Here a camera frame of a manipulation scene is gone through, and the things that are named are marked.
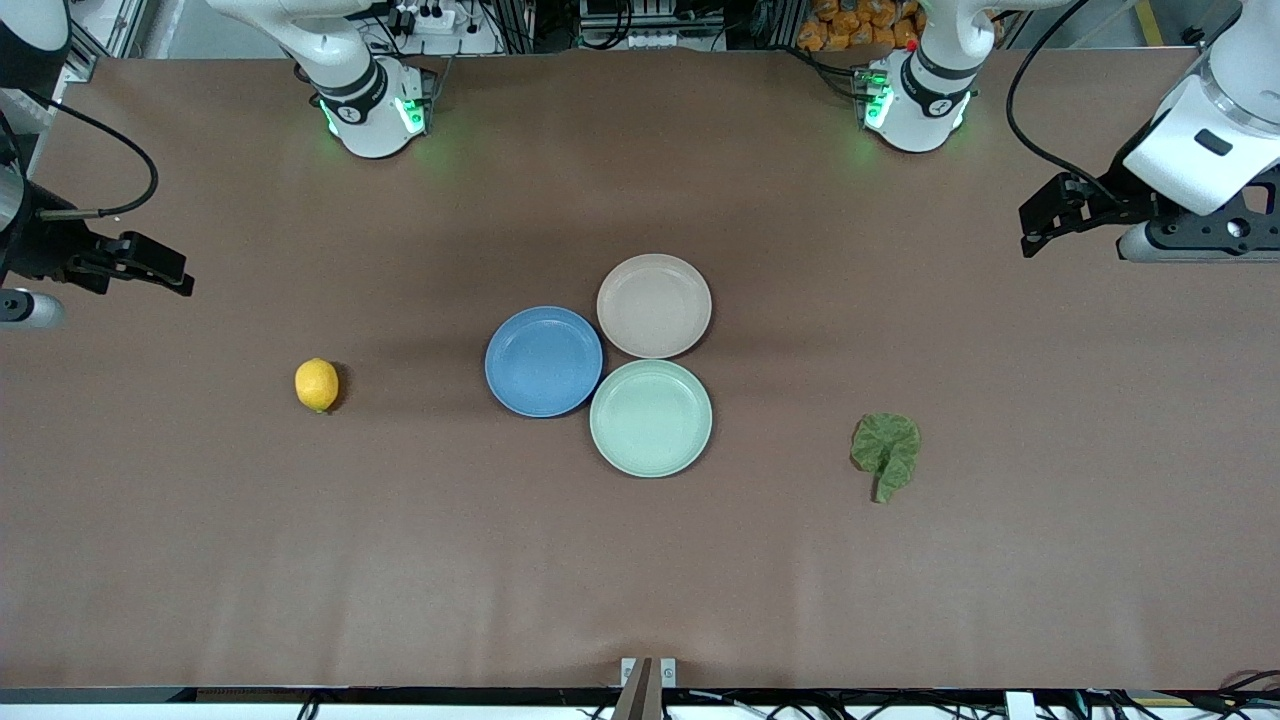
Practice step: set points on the metal table edge bracket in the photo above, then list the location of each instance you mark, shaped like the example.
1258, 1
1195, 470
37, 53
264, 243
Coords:
648, 680

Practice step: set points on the pale green plate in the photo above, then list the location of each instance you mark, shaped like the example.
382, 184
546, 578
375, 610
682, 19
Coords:
651, 418

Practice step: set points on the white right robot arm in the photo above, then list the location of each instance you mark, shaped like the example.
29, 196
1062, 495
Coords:
365, 120

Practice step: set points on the green lettuce leaf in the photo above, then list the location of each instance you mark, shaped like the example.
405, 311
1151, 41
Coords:
885, 445

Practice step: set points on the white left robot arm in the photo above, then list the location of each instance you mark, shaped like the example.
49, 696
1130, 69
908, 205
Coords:
915, 110

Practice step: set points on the beige plate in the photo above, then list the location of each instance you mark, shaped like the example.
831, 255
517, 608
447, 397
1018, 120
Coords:
654, 305

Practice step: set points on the white power strip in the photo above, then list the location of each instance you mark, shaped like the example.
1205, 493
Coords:
425, 18

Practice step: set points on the yellow lemon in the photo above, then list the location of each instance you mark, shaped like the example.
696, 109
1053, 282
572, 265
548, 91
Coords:
316, 385

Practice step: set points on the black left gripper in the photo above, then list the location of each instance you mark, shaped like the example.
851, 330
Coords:
1128, 203

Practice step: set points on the blue plate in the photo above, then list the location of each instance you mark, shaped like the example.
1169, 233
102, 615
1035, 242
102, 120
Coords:
543, 361

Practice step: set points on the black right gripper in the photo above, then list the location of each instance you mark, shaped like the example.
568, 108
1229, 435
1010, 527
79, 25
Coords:
38, 250

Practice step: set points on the bag of orange items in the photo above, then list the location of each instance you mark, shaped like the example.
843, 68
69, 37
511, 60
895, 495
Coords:
850, 25

